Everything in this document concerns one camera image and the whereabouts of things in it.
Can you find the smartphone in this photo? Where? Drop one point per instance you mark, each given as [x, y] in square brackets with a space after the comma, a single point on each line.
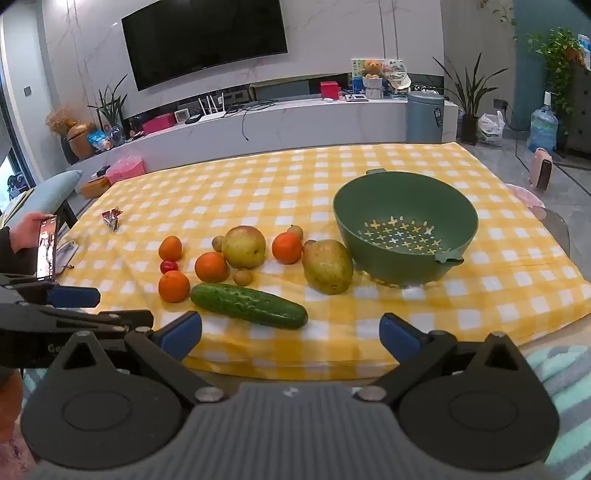
[46, 249]

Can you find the another person's forearm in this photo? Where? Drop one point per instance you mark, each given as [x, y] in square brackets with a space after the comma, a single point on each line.
[14, 258]

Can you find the blue snack packet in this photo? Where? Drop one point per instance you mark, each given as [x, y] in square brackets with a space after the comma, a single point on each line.
[99, 139]

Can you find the red silver snack wrapper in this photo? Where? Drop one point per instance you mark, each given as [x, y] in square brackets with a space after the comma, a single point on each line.
[112, 218]

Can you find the white TV cabinet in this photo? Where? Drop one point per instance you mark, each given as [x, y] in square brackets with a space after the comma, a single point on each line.
[300, 124]

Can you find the white plastic bag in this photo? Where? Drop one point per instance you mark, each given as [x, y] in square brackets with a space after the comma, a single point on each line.
[490, 130]

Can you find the yellow-green apple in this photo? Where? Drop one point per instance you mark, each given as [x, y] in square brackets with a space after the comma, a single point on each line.
[244, 247]

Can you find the small long-leaf potted plant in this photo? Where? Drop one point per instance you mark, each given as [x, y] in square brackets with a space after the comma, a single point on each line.
[111, 110]

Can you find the orange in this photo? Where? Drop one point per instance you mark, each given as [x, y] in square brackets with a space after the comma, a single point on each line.
[212, 266]
[286, 248]
[171, 248]
[174, 286]

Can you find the red box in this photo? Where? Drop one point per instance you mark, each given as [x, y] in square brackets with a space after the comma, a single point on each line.
[329, 90]

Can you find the black television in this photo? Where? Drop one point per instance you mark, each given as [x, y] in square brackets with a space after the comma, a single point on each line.
[203, 37]

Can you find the yellow checked tablecloth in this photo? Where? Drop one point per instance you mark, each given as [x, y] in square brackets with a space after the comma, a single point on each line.
[277, 184]

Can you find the blue water jug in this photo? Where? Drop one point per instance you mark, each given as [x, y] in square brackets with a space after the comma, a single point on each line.
[542, 129]

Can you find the light blue chair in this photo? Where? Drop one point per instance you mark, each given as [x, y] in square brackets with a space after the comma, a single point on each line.
[46, 191]

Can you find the dark cabinet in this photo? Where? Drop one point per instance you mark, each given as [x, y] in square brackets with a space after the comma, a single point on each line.
[581, 115]

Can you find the wooden box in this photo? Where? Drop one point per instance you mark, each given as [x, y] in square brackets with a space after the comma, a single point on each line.
[94, 188]

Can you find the small grey device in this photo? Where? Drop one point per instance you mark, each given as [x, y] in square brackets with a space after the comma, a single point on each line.
[65, 254]

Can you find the teal striped rug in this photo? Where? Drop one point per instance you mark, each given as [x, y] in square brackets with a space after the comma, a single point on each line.
[568, 392]

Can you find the large brown round fruit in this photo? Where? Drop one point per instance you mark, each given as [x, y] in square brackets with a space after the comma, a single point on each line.
[217, 243]

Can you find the green colander bowl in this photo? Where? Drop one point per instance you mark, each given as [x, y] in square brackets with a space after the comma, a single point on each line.
[392, 271]

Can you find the green cucumber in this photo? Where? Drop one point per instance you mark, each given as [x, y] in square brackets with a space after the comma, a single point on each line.
[249, 305]

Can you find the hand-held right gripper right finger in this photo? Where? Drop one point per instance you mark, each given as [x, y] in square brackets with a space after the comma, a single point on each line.
[398, 334]

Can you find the brown longan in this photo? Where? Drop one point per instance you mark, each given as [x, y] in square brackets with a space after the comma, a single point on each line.
[295, 232]
[308, 243]
[243, 277]

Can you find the red cherry tomato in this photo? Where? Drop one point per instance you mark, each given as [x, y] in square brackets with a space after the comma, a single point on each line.
[169, 266]

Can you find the pink heater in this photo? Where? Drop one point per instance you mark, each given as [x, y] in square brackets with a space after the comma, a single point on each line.
[540, 170]

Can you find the brown teddy bear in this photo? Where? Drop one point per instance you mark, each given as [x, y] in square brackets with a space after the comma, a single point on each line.
[373, 69]

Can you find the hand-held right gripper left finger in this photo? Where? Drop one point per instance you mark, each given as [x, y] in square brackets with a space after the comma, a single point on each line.
[181, 334]

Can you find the pink plastic basin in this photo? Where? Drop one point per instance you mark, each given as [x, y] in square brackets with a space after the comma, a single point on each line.
[524, 194]

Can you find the brown vase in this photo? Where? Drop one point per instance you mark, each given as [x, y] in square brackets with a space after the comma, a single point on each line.
[81, 141]

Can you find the pink basket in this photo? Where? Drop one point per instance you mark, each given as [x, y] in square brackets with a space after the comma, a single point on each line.
[124, 170]

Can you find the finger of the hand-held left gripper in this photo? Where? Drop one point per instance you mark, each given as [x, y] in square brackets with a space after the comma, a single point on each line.
[74, 297]
[115, 320]

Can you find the ivy potted plant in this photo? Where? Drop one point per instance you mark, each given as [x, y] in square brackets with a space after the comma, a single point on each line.
[556, 60]

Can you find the teal trash bin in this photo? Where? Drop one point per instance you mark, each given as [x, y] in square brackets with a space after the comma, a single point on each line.
[425, 117]

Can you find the white router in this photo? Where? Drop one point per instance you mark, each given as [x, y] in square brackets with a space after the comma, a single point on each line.
[212, 113]

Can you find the pink box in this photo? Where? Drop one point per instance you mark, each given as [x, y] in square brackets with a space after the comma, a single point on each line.
[159, 123]

